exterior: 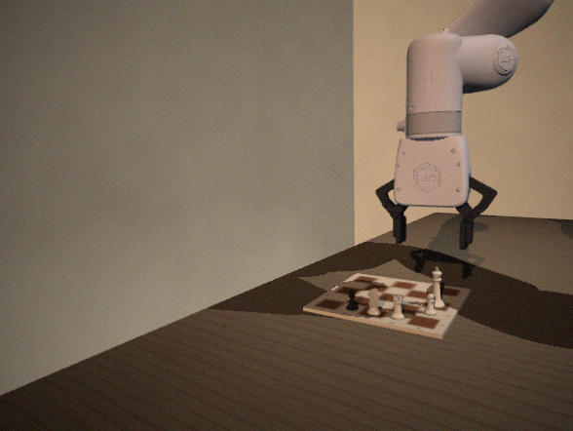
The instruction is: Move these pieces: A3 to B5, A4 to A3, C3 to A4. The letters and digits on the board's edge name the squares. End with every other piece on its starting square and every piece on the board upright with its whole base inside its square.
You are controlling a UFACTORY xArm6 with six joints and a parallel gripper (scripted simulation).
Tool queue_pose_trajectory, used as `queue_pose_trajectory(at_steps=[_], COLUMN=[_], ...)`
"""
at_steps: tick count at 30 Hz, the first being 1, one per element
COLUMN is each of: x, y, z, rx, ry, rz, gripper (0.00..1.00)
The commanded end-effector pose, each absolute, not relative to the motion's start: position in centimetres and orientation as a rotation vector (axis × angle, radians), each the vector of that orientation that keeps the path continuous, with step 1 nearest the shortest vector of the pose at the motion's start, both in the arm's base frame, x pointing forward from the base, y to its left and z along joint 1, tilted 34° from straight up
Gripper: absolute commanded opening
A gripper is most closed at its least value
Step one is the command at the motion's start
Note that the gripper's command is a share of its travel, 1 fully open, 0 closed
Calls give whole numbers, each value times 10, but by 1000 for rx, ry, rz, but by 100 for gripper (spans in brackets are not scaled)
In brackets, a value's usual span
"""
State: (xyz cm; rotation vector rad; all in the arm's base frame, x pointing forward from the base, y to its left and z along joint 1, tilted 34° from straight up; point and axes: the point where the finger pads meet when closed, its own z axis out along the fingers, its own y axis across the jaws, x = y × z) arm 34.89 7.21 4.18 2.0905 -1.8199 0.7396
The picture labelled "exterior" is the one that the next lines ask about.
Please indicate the white rook chess piece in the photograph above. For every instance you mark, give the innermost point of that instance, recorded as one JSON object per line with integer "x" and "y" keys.
{"x": 397, "y": 314}

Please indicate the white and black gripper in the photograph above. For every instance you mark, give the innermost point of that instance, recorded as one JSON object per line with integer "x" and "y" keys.
{"x": 434, "y": 172}

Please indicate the white pawn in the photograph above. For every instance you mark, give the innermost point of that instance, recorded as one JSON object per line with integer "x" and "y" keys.
{"x": 430, "y": 307}

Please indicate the white chess king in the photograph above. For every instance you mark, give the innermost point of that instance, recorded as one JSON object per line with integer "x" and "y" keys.
{"x": 436, "y": 289}

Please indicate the checkered chessboard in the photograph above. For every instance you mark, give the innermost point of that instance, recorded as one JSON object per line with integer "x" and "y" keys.
{"x": 414, "y": 301}

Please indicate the white knight chess piece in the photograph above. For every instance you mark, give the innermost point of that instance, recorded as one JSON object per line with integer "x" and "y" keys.
{"x": 373, "y": 303}

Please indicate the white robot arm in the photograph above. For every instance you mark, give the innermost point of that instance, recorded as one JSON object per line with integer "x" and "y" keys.
{"x": 439, "y": 65}

